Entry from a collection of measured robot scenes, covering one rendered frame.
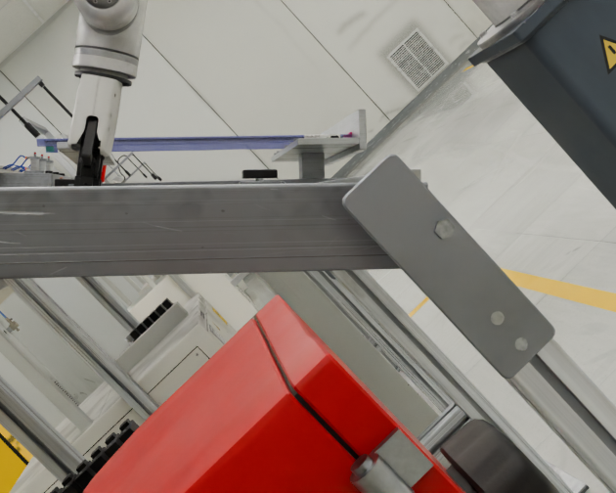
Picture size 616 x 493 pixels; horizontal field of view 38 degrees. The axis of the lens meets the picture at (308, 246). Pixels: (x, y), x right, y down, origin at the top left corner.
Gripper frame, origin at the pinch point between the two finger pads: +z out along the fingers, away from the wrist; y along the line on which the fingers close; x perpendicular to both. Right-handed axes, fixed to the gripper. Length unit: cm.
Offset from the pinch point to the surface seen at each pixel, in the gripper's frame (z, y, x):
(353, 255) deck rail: 1, 60, 26
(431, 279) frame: 2, 64, 31
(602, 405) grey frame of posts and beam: 9, 64, 44
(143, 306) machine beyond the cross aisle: 68, -440, -9
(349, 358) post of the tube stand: 22, -33, 45
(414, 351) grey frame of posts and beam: 16, -10, 50
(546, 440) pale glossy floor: 35, -48, 90
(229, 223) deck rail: 0, 60, 17
